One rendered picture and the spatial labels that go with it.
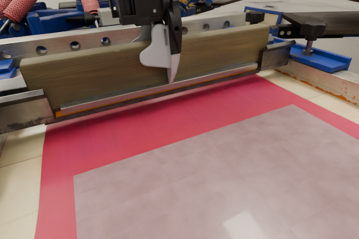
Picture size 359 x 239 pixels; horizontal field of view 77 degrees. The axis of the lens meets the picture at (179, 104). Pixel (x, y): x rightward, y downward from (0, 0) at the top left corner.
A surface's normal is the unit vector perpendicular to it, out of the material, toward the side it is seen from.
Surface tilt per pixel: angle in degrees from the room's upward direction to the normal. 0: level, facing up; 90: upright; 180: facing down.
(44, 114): 90
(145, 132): 0
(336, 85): 90
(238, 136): 0
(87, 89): 90
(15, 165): 0
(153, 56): 82
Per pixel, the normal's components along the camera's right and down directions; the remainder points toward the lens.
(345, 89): -0.91, 0.24
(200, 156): -0.04, -0.86
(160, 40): 0.41, 0.32
